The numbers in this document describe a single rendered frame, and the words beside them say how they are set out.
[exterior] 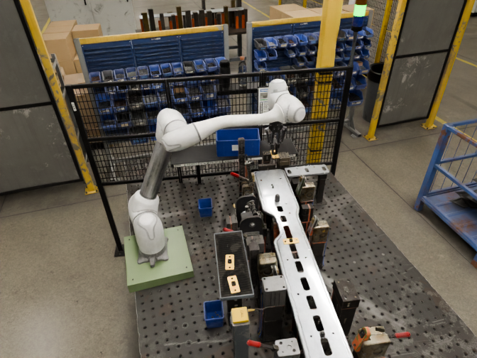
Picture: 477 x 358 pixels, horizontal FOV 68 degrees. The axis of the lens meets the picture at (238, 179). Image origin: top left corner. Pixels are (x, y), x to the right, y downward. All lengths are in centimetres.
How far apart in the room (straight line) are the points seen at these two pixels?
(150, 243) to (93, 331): 109
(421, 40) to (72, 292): 439
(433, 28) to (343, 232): 302
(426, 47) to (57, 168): 431
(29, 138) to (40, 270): 125
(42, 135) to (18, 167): 45
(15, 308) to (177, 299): 162
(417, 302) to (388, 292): 15
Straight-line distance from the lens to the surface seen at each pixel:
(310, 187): 224
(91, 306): 312
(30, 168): 414
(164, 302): 211
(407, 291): 227
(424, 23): 474
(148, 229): 204
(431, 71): 513
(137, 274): 217
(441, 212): 372
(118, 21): 839
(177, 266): 217
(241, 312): 147
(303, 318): 167
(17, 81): 371
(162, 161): 203
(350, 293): 175
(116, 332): 293
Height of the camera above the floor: 240
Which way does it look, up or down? 37 degrees down
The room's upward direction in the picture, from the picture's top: 1 degrees counter-clockwise
